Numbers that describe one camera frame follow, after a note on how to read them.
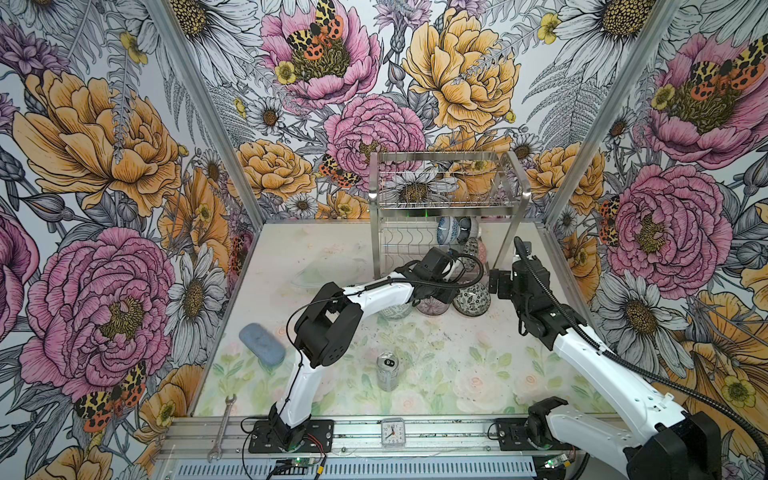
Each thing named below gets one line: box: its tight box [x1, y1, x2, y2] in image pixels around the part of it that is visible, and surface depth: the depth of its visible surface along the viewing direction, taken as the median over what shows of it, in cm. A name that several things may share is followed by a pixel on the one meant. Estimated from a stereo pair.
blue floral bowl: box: [436, 216, 461, 245], surface depth 107 cm
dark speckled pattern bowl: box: [452, 282, 492, 317], surface depth 98 cm
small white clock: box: [381, 417, 407, 448], surface depth 75 cm
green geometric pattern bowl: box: [378, 303, 413, 320], surface depth 97 cm
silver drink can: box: [376, 351, 400, 392], surface depth 73 cm
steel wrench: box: [207, 394, 237, 463], surface depth 76 cm
